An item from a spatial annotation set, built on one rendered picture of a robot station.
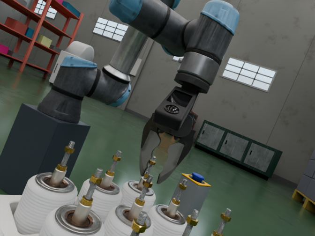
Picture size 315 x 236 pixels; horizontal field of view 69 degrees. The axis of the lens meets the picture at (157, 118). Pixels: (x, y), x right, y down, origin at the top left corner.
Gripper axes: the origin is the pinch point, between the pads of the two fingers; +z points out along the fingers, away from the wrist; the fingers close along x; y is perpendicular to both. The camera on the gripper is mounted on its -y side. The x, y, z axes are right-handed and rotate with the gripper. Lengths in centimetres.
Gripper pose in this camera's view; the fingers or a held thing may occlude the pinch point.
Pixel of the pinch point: (151, 174)
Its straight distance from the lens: 45.2
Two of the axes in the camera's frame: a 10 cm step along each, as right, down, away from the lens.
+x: -9.0, -3.9, 1.7
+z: -3.9, 9.2, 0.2
